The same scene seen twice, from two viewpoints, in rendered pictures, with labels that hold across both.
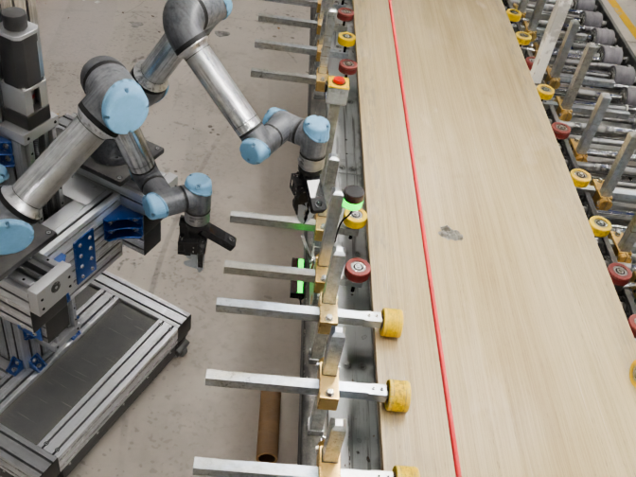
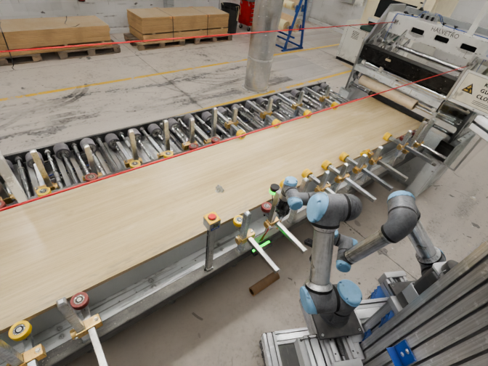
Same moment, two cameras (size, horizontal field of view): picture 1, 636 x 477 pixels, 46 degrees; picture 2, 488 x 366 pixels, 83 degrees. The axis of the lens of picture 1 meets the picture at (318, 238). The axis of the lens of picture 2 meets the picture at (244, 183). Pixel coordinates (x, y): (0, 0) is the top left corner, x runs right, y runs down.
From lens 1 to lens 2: 2.83 m
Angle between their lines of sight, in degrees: 83
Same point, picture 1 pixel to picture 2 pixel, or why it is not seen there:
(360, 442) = not seen: hidden behind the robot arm
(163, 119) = not seen: outside the picture
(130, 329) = (292, 354)
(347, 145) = (125, 297)
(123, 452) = not seen: hidden behind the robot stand
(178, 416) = (287, 319)
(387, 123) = (148, 242)
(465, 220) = (205, 187)
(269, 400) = (258, 286)
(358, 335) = (259, 224)
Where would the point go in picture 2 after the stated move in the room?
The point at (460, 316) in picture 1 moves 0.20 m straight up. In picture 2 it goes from (258, 174) to (262, 155)
